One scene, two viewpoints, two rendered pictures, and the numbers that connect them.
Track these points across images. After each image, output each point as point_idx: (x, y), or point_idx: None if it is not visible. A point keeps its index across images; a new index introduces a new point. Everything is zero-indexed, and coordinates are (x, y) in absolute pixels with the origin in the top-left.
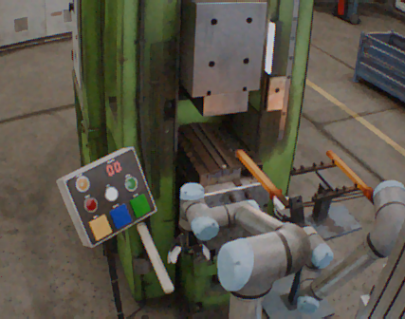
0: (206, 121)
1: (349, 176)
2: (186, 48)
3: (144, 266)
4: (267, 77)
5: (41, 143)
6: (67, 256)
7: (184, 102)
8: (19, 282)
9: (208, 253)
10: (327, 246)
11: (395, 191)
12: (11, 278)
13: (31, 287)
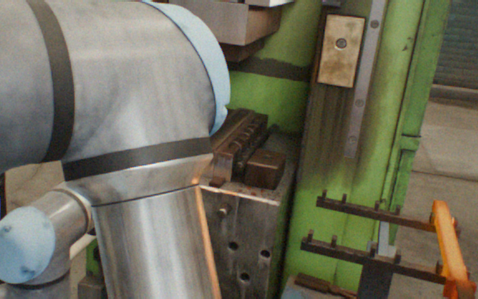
0: (276, 121)
1: (441, 248)
2: None
3: (90, 293)
4: (328, 14)
5: None
6: (76, 272)
7: (245, 75)
8: None
9: None
10: (41, 221)
11: (108, 0)
12: None
13: None
